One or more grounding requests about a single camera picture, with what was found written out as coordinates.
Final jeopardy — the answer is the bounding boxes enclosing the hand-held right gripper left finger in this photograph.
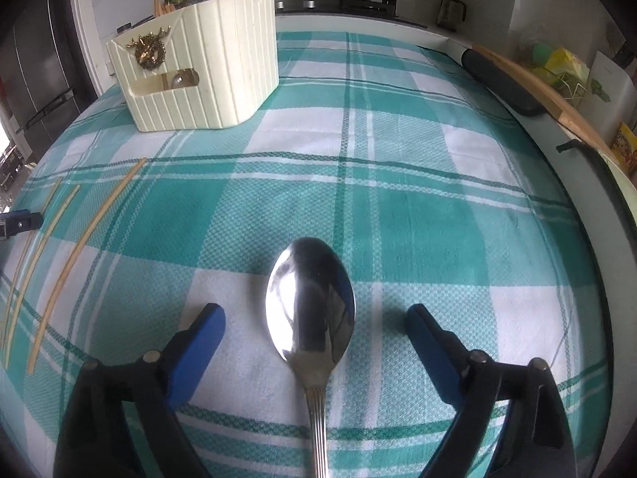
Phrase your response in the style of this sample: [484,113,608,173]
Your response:
[52,303,226,478]

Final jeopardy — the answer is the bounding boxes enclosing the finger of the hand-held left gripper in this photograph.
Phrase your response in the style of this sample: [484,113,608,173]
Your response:
[0,212,45,239]

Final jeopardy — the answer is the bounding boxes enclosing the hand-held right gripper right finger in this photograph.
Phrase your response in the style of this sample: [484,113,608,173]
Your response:
[404,304,578,478]

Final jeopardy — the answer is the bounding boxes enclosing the shiny spoon with grooved handle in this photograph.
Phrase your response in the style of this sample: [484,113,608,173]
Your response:
[265,237,357,478]

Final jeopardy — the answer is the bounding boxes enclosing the steel spoon with handle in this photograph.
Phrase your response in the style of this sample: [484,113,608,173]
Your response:
[169,71,200,91]

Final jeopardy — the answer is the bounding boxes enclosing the cream ribbed utensil holder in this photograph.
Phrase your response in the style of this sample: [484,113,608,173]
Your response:
[106,0,279,133]

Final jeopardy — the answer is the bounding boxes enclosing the dark wooden dining furniture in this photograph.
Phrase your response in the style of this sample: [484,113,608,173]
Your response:
[0,143,27,191]

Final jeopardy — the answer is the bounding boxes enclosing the dark grey refrigerator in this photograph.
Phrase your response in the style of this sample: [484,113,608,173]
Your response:
[0,0,98,136]

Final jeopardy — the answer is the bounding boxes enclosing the teal white plaid tablecloth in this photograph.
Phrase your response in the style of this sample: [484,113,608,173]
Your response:
[0,30,619,478]

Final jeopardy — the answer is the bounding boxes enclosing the black rimmed pale basin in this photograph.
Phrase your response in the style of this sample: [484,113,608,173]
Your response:
[556,140,637,322]

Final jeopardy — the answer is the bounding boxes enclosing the wooden cutting board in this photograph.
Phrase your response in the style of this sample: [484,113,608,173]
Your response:
[470,45,619,166]

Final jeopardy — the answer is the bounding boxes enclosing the yellow packet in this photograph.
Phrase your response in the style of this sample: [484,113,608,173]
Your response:
[610,121,637,176]

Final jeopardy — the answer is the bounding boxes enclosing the white box with green print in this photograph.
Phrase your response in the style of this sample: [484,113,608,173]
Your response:
[579,50,634,146]

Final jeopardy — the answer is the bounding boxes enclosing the green yellow plastic bags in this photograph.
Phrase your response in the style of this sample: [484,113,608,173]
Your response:
[518,39,594,103]

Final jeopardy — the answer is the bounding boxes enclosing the black gas stove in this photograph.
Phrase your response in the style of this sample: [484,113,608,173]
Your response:
[276,0,427,29]

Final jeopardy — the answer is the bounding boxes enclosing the black oblong handle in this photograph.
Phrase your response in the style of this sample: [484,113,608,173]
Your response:
[461,48,545,118]

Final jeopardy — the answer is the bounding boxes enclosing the glass jar with dark frame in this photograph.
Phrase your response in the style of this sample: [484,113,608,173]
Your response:
[437,0,467,31]

